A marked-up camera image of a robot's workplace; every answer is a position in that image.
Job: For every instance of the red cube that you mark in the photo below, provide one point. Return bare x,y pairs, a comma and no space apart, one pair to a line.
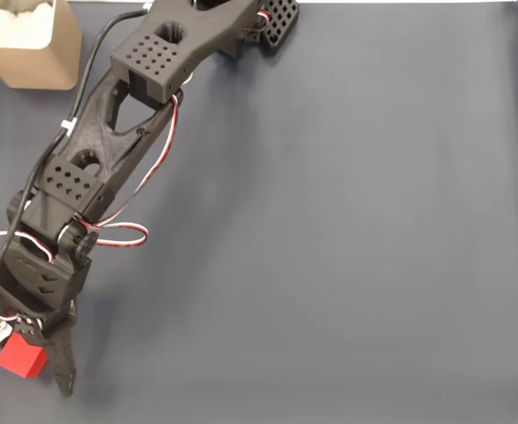
20,358

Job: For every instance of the beige box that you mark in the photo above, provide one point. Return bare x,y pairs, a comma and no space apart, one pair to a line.
42,66

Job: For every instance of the white zip tie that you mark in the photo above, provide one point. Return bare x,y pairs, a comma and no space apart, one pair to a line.
69,125

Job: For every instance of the dark blue-grey mat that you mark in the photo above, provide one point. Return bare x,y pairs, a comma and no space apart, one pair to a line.
329,265

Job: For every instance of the white crumpled paper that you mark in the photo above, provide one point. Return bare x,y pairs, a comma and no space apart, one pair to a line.
20,28

